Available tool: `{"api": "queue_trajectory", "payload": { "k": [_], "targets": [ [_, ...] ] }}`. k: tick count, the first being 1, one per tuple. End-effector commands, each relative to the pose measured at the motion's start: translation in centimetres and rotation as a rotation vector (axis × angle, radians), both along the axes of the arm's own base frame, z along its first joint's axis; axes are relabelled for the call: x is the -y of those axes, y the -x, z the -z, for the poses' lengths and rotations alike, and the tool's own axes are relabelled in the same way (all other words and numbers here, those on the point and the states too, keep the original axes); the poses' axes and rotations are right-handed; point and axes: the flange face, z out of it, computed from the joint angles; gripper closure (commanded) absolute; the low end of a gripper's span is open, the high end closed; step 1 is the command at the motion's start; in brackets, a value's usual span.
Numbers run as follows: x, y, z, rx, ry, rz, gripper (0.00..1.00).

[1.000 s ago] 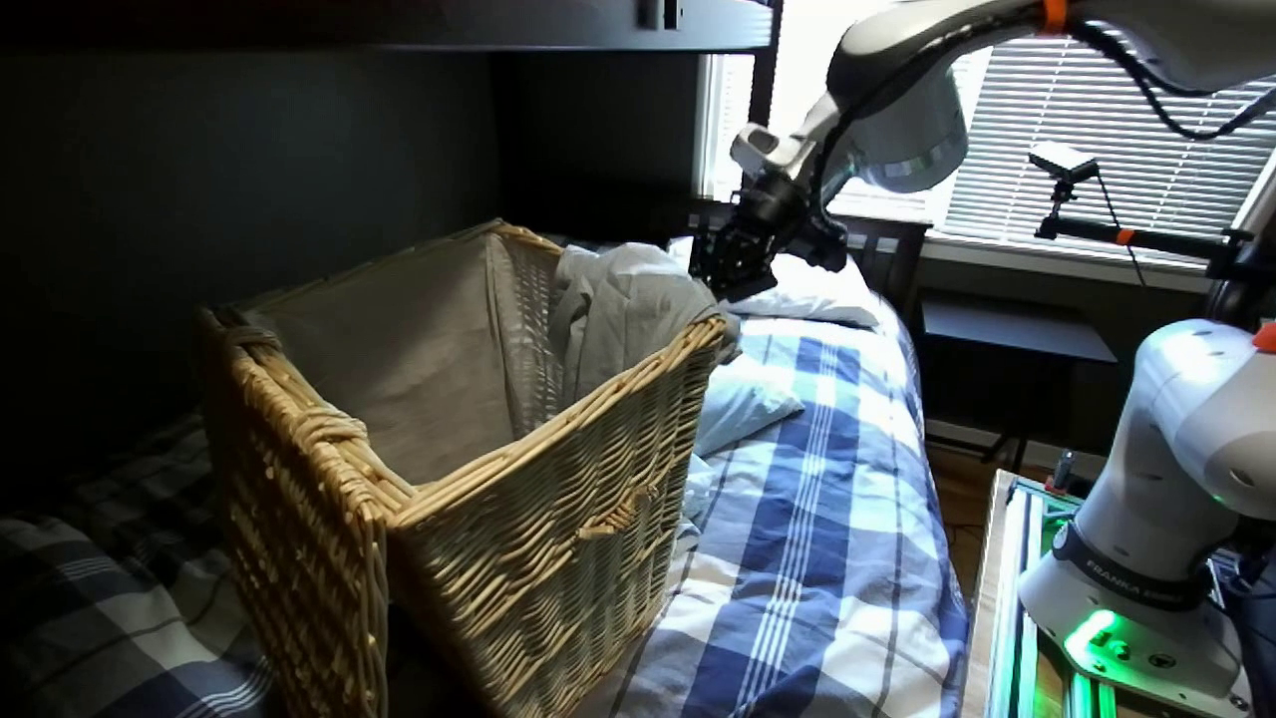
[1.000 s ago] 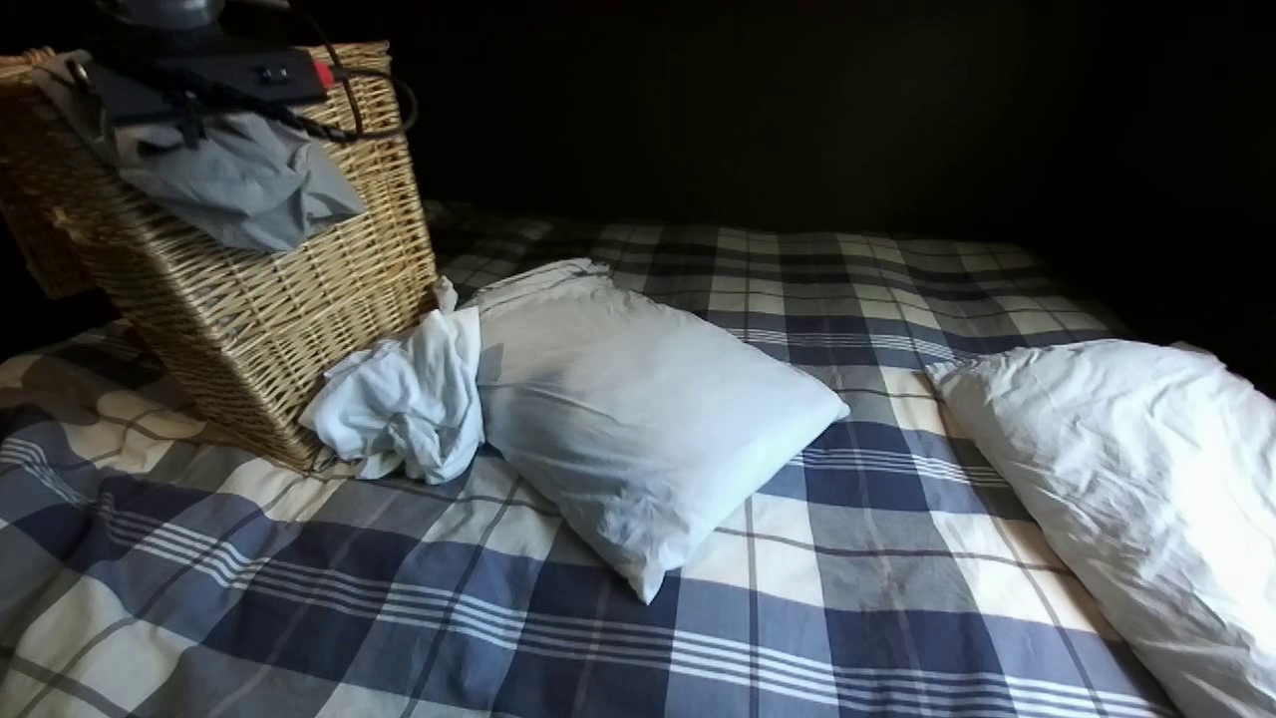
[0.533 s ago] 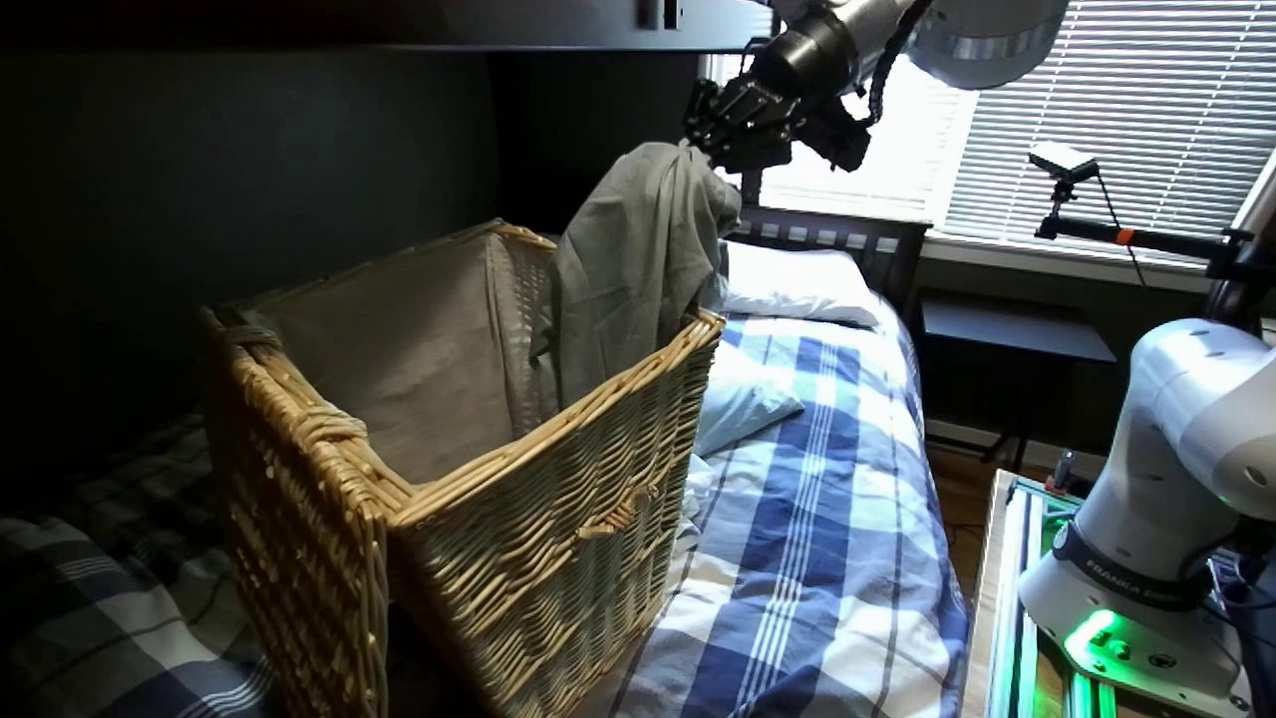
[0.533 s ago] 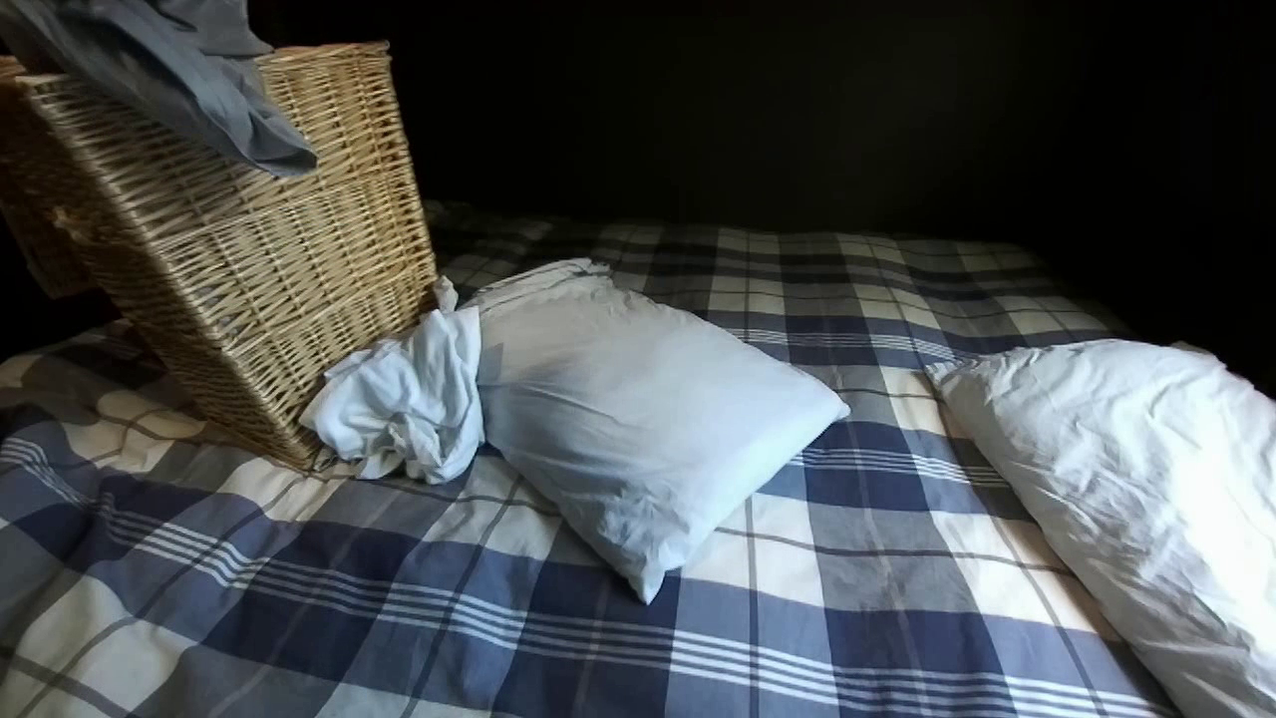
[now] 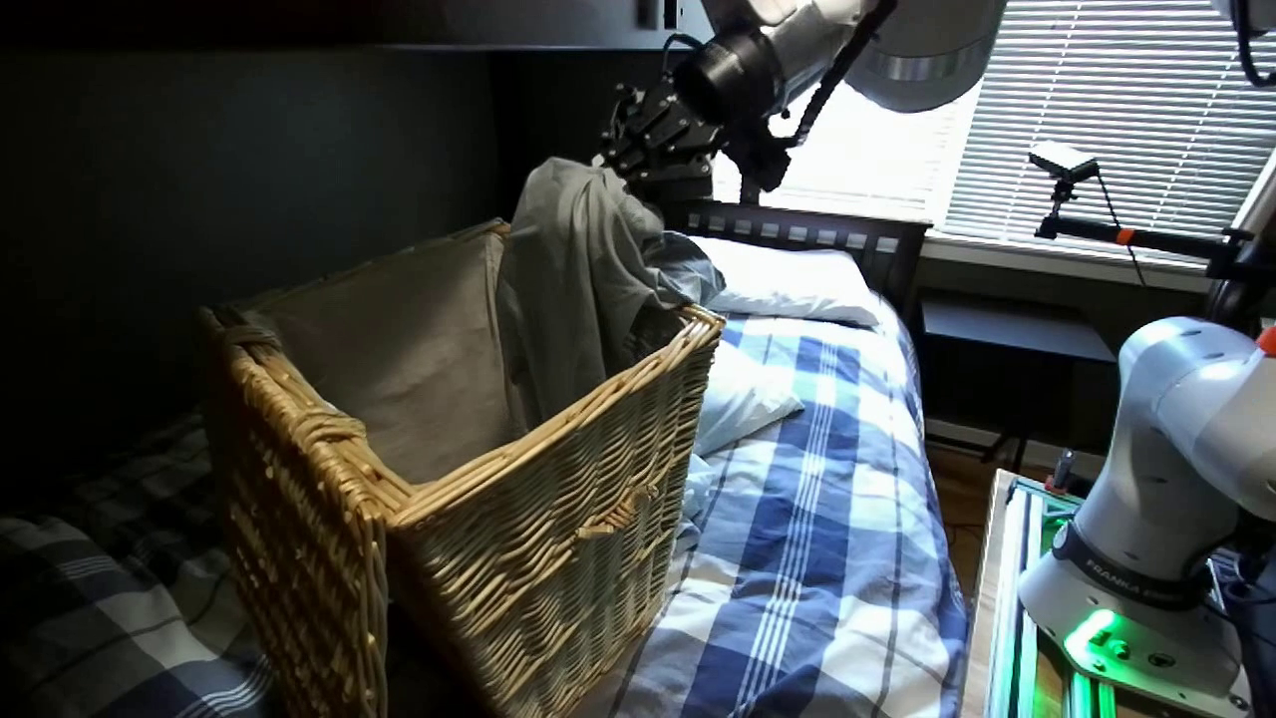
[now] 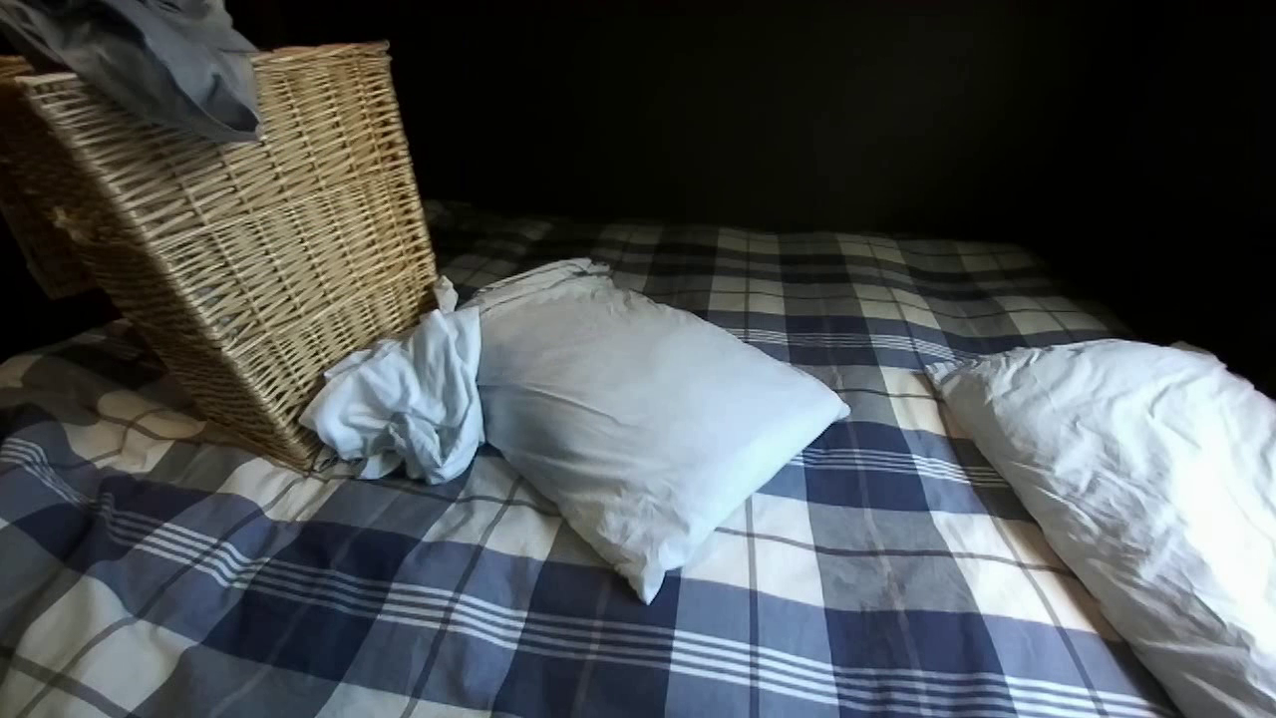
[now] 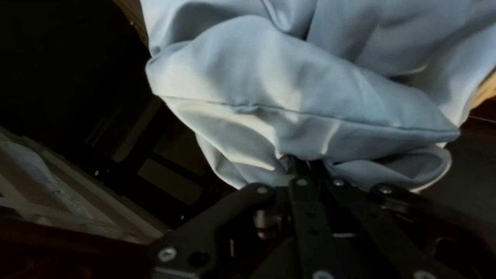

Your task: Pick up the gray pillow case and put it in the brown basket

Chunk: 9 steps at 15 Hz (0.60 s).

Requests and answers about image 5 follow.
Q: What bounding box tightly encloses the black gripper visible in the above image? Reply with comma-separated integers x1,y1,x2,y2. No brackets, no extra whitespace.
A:
595,80,731,192

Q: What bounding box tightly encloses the grey cloth garment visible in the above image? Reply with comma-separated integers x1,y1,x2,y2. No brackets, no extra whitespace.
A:
495,153,731,431

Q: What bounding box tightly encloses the robot base platform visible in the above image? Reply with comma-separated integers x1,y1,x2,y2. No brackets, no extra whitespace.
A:
961,463,1276,718

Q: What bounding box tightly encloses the large white pillow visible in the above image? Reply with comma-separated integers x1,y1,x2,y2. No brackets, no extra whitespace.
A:
660,233,887,334

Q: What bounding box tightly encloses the gray fabric basket liner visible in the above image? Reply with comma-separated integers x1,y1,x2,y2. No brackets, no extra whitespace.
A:
241,224,534,490

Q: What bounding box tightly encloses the brown wicker basket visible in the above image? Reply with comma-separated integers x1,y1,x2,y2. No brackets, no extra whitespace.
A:
194,216,731,718

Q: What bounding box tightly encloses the dark upper bunk board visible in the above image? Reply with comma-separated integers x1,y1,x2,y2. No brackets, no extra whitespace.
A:
0,0,716,60

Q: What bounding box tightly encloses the dark side table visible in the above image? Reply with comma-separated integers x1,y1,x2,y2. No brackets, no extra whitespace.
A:
915,293,1121,373

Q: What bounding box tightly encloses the blue plaid bed blanket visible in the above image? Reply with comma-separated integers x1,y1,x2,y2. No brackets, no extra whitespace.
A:
0,235,974,718

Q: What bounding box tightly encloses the dark wooden bed frame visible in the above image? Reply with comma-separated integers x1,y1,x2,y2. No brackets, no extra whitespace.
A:
669,195,934,318

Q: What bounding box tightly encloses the small external camera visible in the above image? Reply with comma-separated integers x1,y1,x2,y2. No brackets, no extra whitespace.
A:
1023,140,1105,185

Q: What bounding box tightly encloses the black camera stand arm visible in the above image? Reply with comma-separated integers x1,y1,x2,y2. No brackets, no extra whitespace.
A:
1031,172,1276,293

